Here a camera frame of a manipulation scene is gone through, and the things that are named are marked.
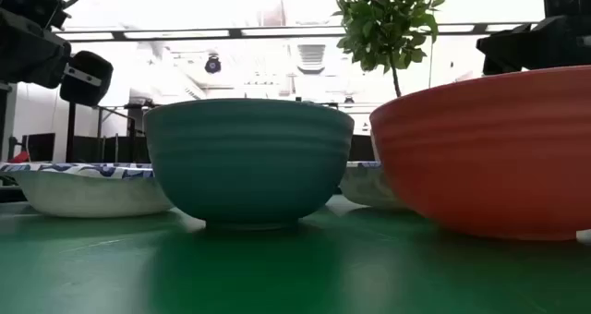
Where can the blue patterned paper bowl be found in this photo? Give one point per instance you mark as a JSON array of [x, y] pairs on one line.
[[88, 194], [365, 184]]

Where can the orange ribbed bowl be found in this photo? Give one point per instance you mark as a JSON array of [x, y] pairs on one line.
[[489, 157]]

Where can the teal ribbed bowl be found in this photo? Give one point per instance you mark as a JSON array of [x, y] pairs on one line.
[[249, 161]]

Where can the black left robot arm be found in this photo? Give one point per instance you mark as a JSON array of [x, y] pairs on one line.
[[27, 51]]

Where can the black computer monitor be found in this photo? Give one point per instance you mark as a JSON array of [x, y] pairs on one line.
[[40, 147]]

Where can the red object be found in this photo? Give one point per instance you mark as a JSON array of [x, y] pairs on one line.
[[20, 157]]

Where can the black ceiling spotlight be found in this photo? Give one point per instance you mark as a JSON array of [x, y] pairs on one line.
[[213, 65]]

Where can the green leafy potted plant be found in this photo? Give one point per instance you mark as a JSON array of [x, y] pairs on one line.
[[383, 23]]

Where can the ceiling air vent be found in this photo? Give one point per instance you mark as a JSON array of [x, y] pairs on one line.
[[311, 57]]

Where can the black frame wooden shelf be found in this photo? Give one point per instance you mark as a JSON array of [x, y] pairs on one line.
[[70, 129]]

